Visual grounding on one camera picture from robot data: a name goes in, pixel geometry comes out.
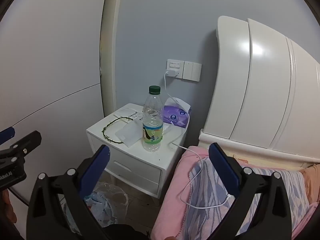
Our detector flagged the clear plastic trash bag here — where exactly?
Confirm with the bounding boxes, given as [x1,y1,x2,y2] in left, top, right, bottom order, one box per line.
[62,181,129,233]

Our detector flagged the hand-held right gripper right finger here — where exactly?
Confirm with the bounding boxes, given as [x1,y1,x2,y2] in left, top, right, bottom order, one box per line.
[208,142,293,240]

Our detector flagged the clear plastic water bottle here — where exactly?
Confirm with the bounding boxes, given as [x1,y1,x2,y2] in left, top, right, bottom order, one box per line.
[142,85,164,152]

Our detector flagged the cream wardrobe frame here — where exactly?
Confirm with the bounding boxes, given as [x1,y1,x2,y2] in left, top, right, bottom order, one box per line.
[100,0,124,117]

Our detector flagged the purple tissue pack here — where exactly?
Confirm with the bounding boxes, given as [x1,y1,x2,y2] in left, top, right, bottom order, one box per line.
[162,97,192,128]

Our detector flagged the person's left hand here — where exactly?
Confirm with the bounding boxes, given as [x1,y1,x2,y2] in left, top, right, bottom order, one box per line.
[0,189,13,224]

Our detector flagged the clear bubble mailer bag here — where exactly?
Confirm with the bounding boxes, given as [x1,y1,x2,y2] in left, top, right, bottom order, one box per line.
[114,106,150,147]

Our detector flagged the pink blanket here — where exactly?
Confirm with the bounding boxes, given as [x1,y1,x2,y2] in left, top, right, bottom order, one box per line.
[152,145,320,240]

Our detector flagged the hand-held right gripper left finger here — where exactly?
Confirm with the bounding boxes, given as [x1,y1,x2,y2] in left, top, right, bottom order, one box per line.
[26,144,110,240]

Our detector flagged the green twig ring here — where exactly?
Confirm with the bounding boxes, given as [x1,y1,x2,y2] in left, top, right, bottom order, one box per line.
[101,116,133,145]

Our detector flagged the white wall socket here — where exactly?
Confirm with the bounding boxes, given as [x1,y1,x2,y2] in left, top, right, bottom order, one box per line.
[166,59,185,78]

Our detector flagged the white charging cable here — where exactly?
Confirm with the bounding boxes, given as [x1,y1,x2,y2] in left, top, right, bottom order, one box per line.
[163,73,237,209]

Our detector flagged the white nightstand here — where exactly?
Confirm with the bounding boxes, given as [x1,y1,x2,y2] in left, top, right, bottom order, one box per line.
[86,103,193,199]

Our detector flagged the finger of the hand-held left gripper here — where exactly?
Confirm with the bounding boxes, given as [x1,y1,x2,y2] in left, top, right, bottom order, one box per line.
[0,127,17,145]
[0,131,42,167]

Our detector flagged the white light switch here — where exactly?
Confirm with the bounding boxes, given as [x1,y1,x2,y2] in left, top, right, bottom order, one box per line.
[182,60,202,82]

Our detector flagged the orange pillow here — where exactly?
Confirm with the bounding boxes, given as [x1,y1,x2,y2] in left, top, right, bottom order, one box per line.
[300,164,320,203]

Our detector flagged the white bed headboard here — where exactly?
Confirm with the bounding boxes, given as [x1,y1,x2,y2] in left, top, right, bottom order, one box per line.
[199,16,320,164]

